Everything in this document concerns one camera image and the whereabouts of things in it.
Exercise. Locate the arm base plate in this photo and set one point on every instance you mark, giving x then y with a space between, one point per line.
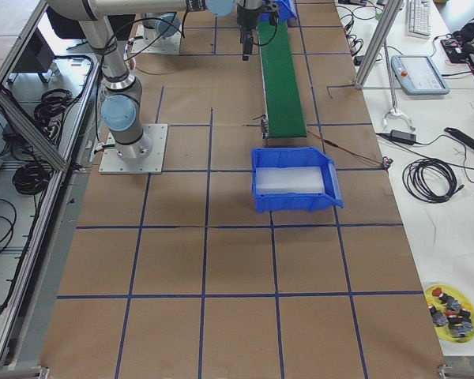
143 157
157 46

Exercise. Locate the white keyboard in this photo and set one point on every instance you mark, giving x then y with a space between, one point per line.
418 18

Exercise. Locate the green conveyor belt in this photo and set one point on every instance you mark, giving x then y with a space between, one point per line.
283 104

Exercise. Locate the white claw part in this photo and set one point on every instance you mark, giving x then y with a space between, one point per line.
395 114

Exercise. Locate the blue bin right side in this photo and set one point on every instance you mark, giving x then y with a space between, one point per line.
296 157

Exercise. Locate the aluminium frame post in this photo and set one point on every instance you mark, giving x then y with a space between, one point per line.
379 37

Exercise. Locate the black flat tool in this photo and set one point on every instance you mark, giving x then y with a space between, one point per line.
460 136

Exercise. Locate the spare buttons pile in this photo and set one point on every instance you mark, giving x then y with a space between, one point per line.
449 316

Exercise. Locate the white foam pad right bin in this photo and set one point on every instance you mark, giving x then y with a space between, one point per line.
269 180

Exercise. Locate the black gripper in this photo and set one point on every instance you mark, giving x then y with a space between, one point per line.
245 18

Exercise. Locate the black power adapter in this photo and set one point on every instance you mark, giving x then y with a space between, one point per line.
399 137

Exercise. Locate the yellow plate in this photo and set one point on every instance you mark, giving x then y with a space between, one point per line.
456 293

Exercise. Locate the blue bin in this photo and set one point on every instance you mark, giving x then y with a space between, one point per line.
296 157
286 9

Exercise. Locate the blue bin left side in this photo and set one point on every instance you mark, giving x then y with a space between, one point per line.
286 9

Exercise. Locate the teach pendant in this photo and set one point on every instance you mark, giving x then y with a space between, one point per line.
418 75

